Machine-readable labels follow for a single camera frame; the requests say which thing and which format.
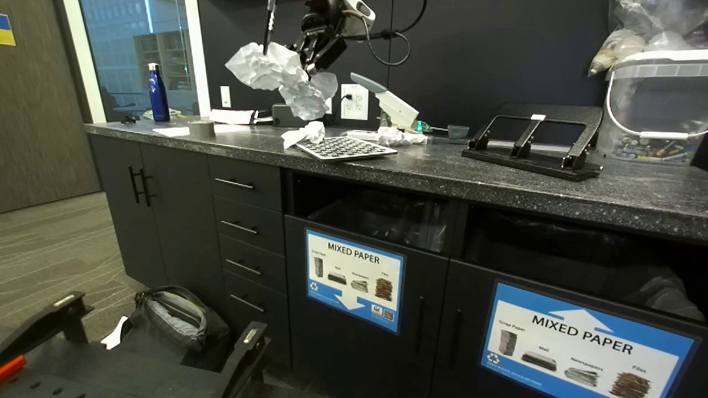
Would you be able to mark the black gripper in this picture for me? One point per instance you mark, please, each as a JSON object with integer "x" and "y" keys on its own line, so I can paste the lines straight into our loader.
{"x": 323, "y": 18}

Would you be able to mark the black recycling bin cabinet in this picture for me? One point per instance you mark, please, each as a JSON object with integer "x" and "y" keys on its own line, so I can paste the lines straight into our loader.
{"x": 457, "y": 346}
{"x": 428, "y": 333}

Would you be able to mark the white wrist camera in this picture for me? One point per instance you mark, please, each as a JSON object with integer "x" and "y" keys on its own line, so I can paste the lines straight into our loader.
{"x": 361, "y": 9}

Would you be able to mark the blue yellow flag sticker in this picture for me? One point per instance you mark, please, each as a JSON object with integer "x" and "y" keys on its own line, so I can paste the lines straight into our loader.
{"x": 5, "y": 29}

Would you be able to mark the black cabinet drawer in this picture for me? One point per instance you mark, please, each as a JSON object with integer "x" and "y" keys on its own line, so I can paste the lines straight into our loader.
{"x": 247, "y": 239}
{"x": 245, "y": 195}
{"x": 250, "y": 279}
{"x": 250, "y": 324}

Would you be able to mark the clear plastic container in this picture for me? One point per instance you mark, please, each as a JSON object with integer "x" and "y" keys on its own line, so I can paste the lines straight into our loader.
{"x": 655, "y": 102}

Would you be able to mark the black cabinet door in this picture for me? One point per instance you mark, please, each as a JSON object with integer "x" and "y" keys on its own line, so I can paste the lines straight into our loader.
{"x": 111, "y": 206}
{"x": 180, "y": 222}

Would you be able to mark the black power adapter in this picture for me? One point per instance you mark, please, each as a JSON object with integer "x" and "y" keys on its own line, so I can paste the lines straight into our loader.
{"x": 289, "y": 117}

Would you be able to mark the flat white paper sheet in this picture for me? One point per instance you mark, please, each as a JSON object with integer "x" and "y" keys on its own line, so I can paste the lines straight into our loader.
{"x": 172, "y": 131}

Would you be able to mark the black plastic bin liner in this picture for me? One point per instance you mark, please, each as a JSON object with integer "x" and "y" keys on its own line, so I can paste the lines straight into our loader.
{"x": 384, "y": 222}
{"x": 575, "y": 257}

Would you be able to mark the white wall outlet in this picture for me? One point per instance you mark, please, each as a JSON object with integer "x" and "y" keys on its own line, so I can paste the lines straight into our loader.
{"x": 355, "y": 102}

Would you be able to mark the blue label with up arrow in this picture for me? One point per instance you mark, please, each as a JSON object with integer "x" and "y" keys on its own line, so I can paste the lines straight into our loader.
{"x": 516, "y": 310}

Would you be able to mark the white power strip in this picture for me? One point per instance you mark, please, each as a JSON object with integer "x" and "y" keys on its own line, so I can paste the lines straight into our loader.
{"x": 232, "y": 117}

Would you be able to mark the white light switch plate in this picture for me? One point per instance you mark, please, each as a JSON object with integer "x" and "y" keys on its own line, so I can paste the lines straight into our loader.
{"x": 226, "y": 96}

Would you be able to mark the clear plastic bag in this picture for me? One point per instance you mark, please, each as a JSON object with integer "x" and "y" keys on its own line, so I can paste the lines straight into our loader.
{"x": 649, "y": 24}

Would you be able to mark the white window frame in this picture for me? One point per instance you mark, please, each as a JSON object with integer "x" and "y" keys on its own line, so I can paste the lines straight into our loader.
{"x": 200, "y": 67}

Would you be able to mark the grey black backpack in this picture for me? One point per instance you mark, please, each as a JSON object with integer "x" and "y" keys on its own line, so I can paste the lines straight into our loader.
{"x": 177, "y": 318}

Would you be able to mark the blue water bottle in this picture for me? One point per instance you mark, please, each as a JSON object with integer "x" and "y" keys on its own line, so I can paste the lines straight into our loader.
{"x": 158, "y": 96}

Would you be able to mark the blue label with down arrow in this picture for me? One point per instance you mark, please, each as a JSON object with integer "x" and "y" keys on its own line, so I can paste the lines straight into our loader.
{"x": 355, "y": 279}

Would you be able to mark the small grey box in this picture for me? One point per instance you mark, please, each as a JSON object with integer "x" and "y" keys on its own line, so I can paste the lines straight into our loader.
{"x": 457, "y": 134}

